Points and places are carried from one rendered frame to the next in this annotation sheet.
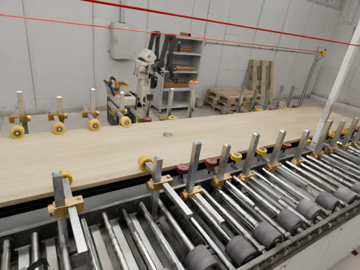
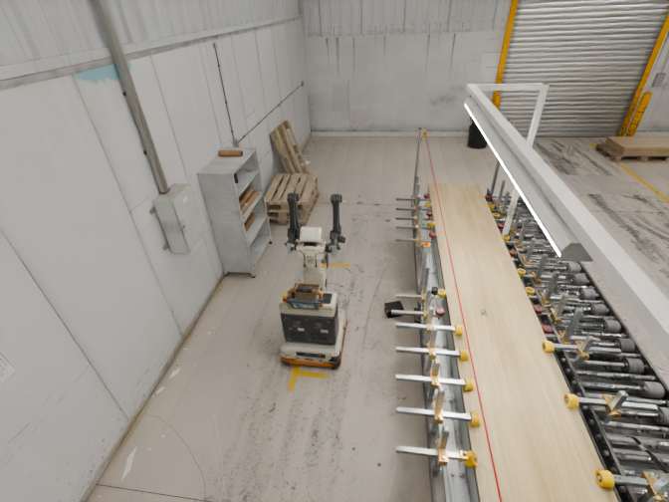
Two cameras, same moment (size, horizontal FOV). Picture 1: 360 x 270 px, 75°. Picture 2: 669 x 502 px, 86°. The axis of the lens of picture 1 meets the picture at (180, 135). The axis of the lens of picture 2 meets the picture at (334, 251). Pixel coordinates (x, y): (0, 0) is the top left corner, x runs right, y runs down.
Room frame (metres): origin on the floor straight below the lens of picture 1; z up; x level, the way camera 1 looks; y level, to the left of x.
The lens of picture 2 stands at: (1.12, 2.55, 3.15)
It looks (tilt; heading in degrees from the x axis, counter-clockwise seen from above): 35 degrees down; 314
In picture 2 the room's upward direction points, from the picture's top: 3 degrees counter-clockwise
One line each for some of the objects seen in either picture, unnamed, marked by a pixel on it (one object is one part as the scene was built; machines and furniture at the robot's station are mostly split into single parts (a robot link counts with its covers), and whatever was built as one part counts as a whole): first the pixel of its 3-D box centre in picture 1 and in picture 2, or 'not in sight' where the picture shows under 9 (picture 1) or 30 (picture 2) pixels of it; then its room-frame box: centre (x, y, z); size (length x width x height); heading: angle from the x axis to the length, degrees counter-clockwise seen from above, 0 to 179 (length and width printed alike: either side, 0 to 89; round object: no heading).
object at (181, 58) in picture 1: (176, 74); (240, 213); (5.13, 0.25, 0.78); 0.90 x 0.45 x 1.55; 124
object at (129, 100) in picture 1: (122, 107); (311, 312); (3.14, 0.86, 0.59); 0.55 x 0.34 x 0.83; 34
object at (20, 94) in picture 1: (24, 121); (437, 410); (1.59, 1.18, 0.92); 0.04 x 0.04 x 0.48; 34
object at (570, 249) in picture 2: not in sight; (502, 144); (1.89, 0.16, 2.34); 2.40 x 0.12 x 0.08; 124
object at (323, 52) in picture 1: (309, 83); (419, 164); (3.57, -1.78, 1.20); 0.15 x 0.12 x 1.00; 124
